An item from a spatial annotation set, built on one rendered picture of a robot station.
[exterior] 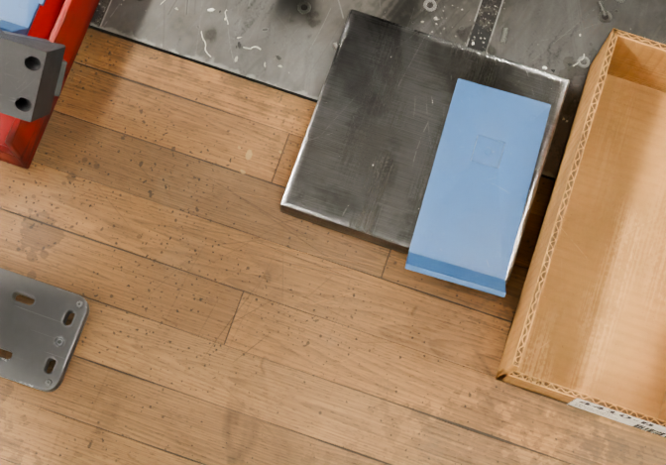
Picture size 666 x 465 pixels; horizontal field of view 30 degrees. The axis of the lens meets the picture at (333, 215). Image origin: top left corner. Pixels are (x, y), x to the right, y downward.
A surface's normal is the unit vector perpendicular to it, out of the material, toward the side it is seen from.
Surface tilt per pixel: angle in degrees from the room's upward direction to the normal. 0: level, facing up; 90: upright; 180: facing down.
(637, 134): 0
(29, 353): 0
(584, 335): 0
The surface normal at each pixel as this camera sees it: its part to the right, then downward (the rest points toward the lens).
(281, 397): 0.03, -0.25
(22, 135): 0.95, 0.32
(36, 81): -0.12, 0.23
